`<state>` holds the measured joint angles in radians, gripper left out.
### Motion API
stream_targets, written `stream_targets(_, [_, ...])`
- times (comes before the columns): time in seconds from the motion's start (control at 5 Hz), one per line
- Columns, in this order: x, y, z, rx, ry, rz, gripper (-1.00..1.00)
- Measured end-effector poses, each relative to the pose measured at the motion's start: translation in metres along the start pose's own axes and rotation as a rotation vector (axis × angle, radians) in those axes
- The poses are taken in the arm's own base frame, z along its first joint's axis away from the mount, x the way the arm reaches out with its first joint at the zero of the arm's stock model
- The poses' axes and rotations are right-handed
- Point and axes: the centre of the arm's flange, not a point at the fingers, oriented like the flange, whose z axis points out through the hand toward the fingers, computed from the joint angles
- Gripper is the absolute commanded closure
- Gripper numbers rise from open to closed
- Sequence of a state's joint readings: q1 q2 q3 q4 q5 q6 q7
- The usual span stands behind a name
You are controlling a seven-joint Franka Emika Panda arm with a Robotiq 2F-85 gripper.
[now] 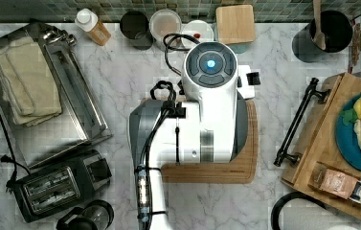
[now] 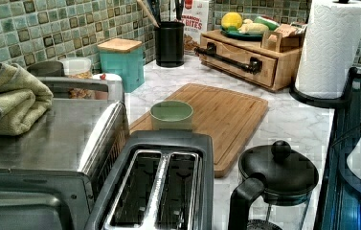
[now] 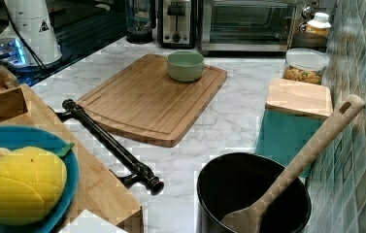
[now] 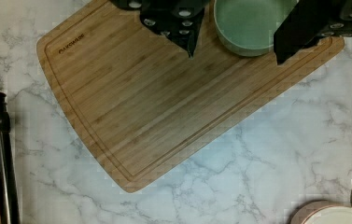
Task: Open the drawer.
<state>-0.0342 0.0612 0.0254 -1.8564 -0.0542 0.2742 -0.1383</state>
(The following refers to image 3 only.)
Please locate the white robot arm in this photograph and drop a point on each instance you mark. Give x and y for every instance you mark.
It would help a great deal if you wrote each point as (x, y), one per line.
(29, 40)

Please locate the wooden drawer unit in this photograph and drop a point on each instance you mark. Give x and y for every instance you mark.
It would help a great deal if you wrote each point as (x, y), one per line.
(99, 190)

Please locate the bamboo cutting board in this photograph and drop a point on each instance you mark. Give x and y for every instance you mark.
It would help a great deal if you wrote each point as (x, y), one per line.
(144, 104)

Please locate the green ceramic bowl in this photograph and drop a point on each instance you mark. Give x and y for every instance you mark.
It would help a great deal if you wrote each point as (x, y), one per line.
(185, 66)

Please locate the black utensil pot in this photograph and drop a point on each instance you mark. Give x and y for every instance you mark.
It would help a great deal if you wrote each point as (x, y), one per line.
(233, 181)

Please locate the black two-slot toaster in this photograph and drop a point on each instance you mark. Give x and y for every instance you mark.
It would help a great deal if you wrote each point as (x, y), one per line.
(177, 23)

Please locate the silver toaster oven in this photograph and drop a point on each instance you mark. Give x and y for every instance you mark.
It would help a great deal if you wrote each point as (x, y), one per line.
(246, 25)

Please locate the teal canister with wooden lid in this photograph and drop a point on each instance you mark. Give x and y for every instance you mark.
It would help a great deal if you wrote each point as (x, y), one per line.
(293, 113)

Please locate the wooden spatula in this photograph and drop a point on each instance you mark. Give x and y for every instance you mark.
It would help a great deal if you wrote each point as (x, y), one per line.
(248, 220)

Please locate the clear jar with cereal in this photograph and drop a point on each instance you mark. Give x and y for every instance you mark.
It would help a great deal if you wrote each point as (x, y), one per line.
(305, 65)

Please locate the dark metal cup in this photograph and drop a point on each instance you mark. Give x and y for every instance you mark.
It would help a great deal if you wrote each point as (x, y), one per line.
(308, 40)

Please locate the white capped sauce bottle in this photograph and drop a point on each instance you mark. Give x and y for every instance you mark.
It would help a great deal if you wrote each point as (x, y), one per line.
(319, 25)

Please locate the yellow toy lemon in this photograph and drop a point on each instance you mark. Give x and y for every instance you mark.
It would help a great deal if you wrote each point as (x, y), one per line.
(32, 181)

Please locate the black drawer handle bar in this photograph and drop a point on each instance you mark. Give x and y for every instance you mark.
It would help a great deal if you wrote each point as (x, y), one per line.
(139, 172)

